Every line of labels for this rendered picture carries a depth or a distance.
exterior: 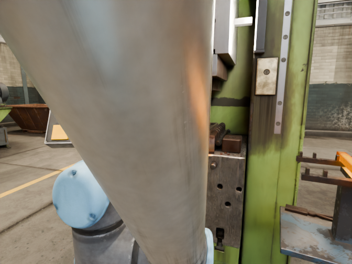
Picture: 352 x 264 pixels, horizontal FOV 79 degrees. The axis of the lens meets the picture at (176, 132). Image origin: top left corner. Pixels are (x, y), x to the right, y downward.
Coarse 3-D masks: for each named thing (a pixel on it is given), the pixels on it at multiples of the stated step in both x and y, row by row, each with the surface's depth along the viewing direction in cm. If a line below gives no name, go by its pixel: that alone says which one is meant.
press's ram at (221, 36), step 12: (216, 0) 92; (228, 0) 90; (216, 12) 92; (228, 12) 91; (216, 24) 93; (228, 24) 91; (240, 24) 107; (216, 36) 94; (228, 36) 92; (216, 48) 95; (228, 48) 93; (228, 60) 113
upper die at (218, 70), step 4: (216, 56) 95; (216, 60) 96; (220, 60) 104; (216, 64) 96; (220, 64) 105; (224, 64) 119; (216, 68) 96; (220, 68) 105; (224, 68) 120; (212, 72) 97; (216, 72) 96; (220, 72) 106; (224, 72) 121; (212, 76) 101; (216, 76) 101; (220, 76) 107; (224, 76) 122; (220, 80) 128; (224, 80) 128
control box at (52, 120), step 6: (48, 120) 104; (54, 120) 104; (48, 126) 103; (48, 132) 102; (48, 138) 101; (48, 144) 101; (54, 144) 101; (60, 144) 101; (66, 144) 102; (72, 144) 102
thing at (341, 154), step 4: (340, 152) 83; (344, 152) 83; (340, 156) 80; (344, 156) 78; (348, 156) 78; (340, 160) 79; (344, 160) 75; (348, 160) 73; (344, 164) 75; (348, 164) 71; (348, 168) 71
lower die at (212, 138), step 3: (216, 123) 139; (213, 126) 126; (210, 129) 116; (216, 129) 119; (219, 129) 119; (210, 132) 111; (213, 132) 111; (216, 132) 111; (210, 135) 103; (213, 135) 103; (216, 135) 107; (210, 138) 103; (213, 138) 102; (216, 138) 108; (210, 141) 103; (213, 141) 102; (210, 144) 103; (213, 144) 102; (210, 147) 103; (213, 147) 103; (216, 147) 109
